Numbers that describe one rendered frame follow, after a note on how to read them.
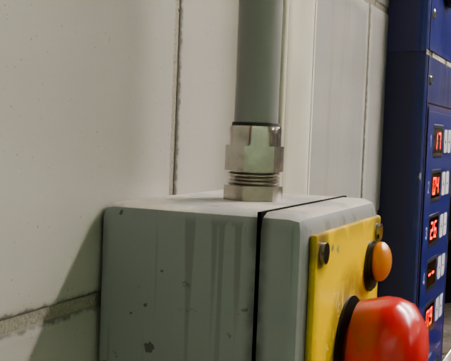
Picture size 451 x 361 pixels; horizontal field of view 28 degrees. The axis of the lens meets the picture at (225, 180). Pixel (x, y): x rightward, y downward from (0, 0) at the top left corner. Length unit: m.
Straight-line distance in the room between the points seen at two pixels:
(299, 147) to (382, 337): 0.16
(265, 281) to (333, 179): 0.29
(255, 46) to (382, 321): 0.10
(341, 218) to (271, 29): 0.07
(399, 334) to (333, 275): 0.03
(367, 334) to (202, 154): 0.11
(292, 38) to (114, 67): 0.14
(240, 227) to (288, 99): 0.15
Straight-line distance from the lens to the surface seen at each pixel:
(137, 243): 0.29
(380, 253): 0.34
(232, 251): 0.28
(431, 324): 0.78
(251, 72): 0.32
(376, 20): 0.66
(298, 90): 0.43
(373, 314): 0.30
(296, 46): 0.42
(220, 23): 0.38
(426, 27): 0.69
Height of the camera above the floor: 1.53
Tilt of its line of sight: 3 degrees down
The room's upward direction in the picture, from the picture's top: 2 degrees clockwise
